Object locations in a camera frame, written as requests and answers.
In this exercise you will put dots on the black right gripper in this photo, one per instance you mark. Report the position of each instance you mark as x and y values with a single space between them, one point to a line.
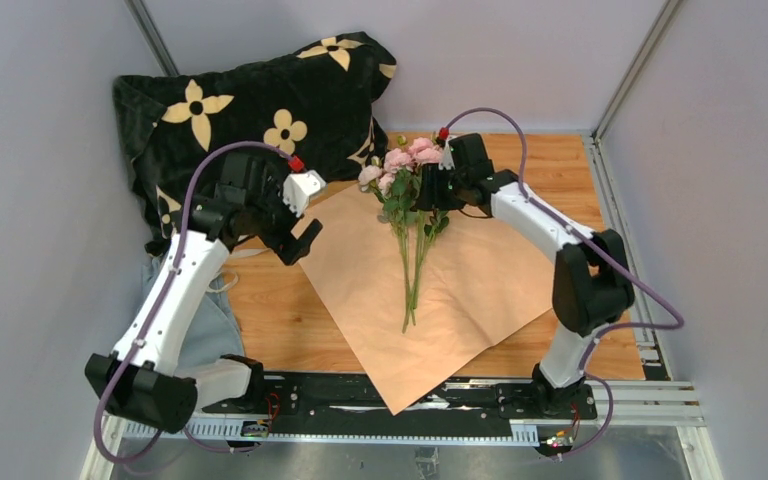
429 196

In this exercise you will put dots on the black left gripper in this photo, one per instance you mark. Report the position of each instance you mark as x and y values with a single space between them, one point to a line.
292 248

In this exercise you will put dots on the pink fake flower stem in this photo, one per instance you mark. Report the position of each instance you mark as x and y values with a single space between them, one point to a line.
430 225
393 189
414 154

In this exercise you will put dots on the green and peach wrapping paper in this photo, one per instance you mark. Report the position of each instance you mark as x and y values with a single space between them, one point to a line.
409 328

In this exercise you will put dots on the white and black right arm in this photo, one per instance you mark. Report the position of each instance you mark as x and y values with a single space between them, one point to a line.
590 289

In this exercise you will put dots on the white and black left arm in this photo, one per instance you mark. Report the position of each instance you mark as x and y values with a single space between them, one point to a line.
139 380

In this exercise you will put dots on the light blue cloth bag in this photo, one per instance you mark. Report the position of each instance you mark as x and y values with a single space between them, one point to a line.
213 332

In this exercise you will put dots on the black floral pillow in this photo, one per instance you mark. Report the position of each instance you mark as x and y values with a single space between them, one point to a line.
315 103

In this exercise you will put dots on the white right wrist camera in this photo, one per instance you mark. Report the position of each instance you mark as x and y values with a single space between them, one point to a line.
446 162

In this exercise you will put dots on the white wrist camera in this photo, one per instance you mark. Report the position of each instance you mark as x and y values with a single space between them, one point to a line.
300 189
446 162

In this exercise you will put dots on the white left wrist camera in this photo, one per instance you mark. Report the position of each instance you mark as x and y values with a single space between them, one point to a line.
300 189

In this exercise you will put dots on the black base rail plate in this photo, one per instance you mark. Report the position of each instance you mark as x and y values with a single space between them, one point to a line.
348 405

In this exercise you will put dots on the aluminium frame rail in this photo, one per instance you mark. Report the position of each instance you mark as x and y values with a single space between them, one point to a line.
226 429

